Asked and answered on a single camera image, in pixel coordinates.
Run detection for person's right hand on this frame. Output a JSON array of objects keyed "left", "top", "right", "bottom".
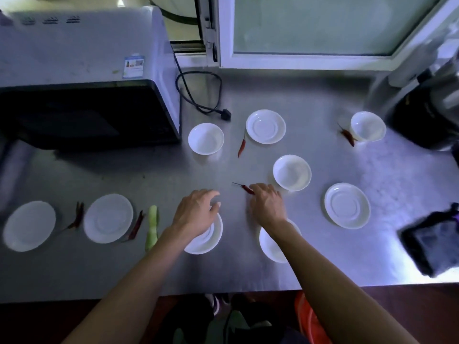
[{"left": 248, "top": 183, "right": 288, "bottom": 230}]

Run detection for person's left hand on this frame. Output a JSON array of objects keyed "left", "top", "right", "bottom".
[{"left": 171, "top": 189, "right": 221, "bottom": 240}]

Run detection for person's left forearm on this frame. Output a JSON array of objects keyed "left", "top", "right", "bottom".
[{"left": 61, "top": 226, "right": 188, "bottom": 344}]

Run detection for person's right forearm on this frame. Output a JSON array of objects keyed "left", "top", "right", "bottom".
[{"left": 266, "top": 219, "right": 421, "bottom": 344}]

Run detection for white ceramic saucer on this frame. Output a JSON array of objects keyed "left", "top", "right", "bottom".
[
  {"left": 246, "top": 109, "right": 287, "bottom": 145},
  {"left": 184, "top": 213, "right": 224, "bottom": 255},
  {"left": 324, "top": 183, "right": 371, "bottom": 230},
  {"left": 3, "top": 201, "right": 57, "bottom": 253},
  {"left": 83, "top": 193, "right": 134, "bottom": 244}
]

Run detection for white ceramic bowl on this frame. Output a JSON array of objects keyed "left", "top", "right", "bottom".
[
  {"left": 273, "top": 155, "right": 312, "bottom": 192},
  {"left": 259, "top": 219, "right": 302, "bottom": 264},
  {"left": 188, "top": 123, "right": 225, "bottom": 156},
  {"left": 350, "top": 111, "right": 387, "bottom": 143}
]

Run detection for light green vegetable piece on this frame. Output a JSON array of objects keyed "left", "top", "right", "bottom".
[{"left": 145, "top": 205, "right": 158, "bottom": 252}]

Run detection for dark red chili pepper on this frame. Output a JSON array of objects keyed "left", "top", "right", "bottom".
[
  {"left": 122, "top": 210, "right": 145, "bottom": 243},
  {"left": 65, "top": 201, "right": 85, "bottom": 230}
]

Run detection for person's dark clothing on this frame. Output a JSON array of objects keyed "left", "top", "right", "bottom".
[{"left": 171, "top": 293, "right": 300, "bottom": 344}]

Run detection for orange plastic object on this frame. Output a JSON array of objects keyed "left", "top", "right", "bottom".
[{"left": 294, "top": 291, "right": 324, "bottom": 344}]

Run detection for black bag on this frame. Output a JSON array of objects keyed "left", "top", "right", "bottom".
[{"left": 398, "top": 203, "right": 459, "bottom": 278}]

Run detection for black and grey kitchen appliance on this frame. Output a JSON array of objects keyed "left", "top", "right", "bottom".
[{"left": 366, "top": 18, "right": 459, "bottom": 151}]

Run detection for white microwave oven black door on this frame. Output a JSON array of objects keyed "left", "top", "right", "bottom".
[{"left": 0, "top": 6, "right": 182, "bottom": 151}]

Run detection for black power cable with plug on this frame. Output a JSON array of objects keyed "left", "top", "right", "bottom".
[{"left": 172, "top": 50, "right": 232, "bottom": 122}]

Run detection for white window frame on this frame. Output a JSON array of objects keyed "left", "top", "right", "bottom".
[{"left": 195, "top": 0, "right": 459, "bottom": 72}]

